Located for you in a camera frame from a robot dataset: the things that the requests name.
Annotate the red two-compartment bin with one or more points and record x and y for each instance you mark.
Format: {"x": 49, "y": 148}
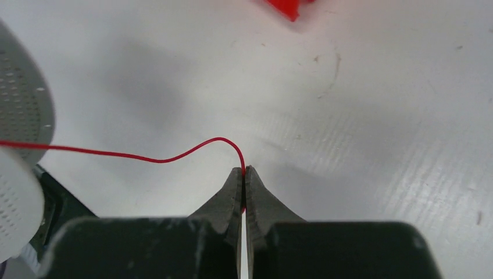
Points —
{"x": 288, "y": 8}

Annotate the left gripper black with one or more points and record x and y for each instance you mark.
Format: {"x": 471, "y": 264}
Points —
{"x": 60, "y": 207}

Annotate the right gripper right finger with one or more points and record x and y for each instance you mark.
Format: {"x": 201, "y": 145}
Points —
{"x": 263, "y": 210}

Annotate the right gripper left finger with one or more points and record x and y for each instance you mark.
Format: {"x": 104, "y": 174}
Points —
{"x": 224, "y": 209}

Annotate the white translucent cable spool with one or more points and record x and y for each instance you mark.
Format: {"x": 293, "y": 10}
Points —
{"x": 27, "y": 116}

